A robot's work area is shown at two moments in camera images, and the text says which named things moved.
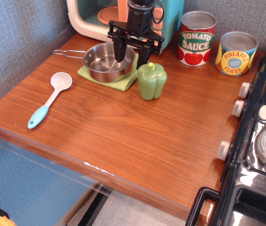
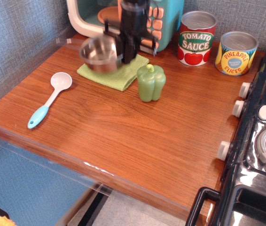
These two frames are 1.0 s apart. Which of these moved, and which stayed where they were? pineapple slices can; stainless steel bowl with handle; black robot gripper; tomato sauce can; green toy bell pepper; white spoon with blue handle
Moved: stainless steel bowl with handle; black robot gripper
Stayed: tomato sauce can; green toy bell pepper; pineapple slices can; white spoon with blue handle
